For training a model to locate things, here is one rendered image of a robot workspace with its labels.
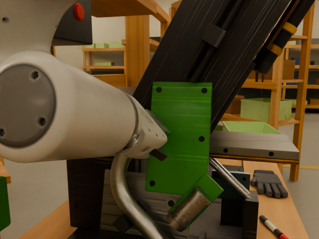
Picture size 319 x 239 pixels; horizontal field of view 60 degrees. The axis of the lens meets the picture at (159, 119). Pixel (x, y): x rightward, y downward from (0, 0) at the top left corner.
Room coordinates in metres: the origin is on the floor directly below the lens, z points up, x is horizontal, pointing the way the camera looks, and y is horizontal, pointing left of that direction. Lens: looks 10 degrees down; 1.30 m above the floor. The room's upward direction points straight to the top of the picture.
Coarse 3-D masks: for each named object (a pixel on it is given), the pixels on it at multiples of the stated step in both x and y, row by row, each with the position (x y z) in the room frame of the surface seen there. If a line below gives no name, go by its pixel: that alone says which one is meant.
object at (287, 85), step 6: (288, 42) 8.32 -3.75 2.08; (294, 42) 8.35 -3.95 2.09; (300, 42) 8.27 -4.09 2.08; (312, 42) 8.21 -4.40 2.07; (318, 42) 8.18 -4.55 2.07; (288, 48) 8.31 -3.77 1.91; (288, 54) 8.32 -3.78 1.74; (312, 66) 8.13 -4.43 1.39; (318, 66) 8.10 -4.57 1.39; (282, 84) 8.39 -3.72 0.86; (288, 84) 8.35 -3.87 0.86; (294, 84) 8.30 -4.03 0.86; (312, 84) 8.55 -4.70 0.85; (318, 84) 8.31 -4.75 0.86; (282, 90) 8.37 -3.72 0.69; (240, 96) 8.65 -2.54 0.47; (282, 96) 8.33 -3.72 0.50; (294, 102) 8.30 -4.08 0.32; (306, 102) 8.22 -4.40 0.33; (312, 102) 8.23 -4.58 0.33; (318, 102) 8.19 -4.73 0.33; (312, 108) 8.11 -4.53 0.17; (318, 108) 8.08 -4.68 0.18
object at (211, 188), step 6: (204, 174) 0.47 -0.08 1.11; (198, 180) 0.47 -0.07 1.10; (204, 180) 0.46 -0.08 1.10; (210, 180) 0.46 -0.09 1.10; (192, 186) 0.47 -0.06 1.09; (198, 186) 0.46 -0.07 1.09; (204, 186) 0.46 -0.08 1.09; (210, 186) 0.46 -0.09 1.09; (216, 186) 0.46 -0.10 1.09; (210, 192) 0.46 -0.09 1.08; (216, 192) 0.45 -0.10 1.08; (222, 192) 0.45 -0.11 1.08; (180, 198) 0.47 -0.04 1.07; (210, 198) 0.45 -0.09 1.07; (174, 204) 0.47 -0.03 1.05; (204, 210) 0.45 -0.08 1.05; (186, 228) 0.45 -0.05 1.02
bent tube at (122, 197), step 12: (156, 120) 0.48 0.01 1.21; (168, 132) 0.49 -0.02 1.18; (120, 156) 0.48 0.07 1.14; (120, 168) 0.48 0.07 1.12; (120, 180) 0.47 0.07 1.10; (120, 192) 0.47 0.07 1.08; (120, 204) 0.46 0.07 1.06; (132, 204) 0.46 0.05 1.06; (132, 216) 0.45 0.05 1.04; (144, 216) 0.45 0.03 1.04; (144, 228) 0.44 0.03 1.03; (156, 228) 0.44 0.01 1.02
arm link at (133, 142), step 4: (124, 92) 0.33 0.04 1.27; (128, 96) 0.32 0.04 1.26; (132, 100) 0.33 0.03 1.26; (132, 104) 0.31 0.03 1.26; (136, 104) 0.33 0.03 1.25; (136, 108) 0.32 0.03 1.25; (136, 112) 0.31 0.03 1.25; (140, 112) 0.33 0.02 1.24; (136, 116) 0.31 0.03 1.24; (140, 116) 0.32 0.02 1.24; (136, 120) 0.31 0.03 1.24; (140, 120) 0.32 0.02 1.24; (136, 124) 0.31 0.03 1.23; (140, 124) 0.32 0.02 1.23; (136, 128) 0.31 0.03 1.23; (140, 128) 0.32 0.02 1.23; (136, 132) 0.31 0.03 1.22; (140, 132) 0.33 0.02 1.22; (132, 136) 0.31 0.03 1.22; (136, 136) 0.31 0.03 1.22; (132, 140) 0.31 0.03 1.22; (136, 140) 0.31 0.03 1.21; (128, 144) 0.31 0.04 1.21; (132, 144) 0.31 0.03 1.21; (136, 144) 0.31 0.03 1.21; (120, 152) 0.32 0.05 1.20; (104, 156) 0.31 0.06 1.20
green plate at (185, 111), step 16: (160, 96) 0.53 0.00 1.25; (176, 96) 0.52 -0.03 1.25; (192, 96) 0.51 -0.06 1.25; (208, 96) 0.51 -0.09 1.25; (160, 112) 0.52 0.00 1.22; (176, 112) 0.51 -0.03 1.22; (192, 112) 0.50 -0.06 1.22; (208, 112) 0.50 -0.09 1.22; (176, 128) 0.50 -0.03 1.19; (192, 128) 0.50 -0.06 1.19; (208, 128) 0.49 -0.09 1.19; (176, 144) 0.50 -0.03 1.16; (192, 144) 0.49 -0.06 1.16; (208, 144) 0.48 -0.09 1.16; (176, 160) 0.49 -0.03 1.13; (192, 160) 0.48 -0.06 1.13; (208, 160) 0.48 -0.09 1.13; (160, 176) 0.49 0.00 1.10; (176, 176) 0.48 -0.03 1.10; (192, 176) 0.47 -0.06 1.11; (160, 192) 0.48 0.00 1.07; (176, 192) 0.47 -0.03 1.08
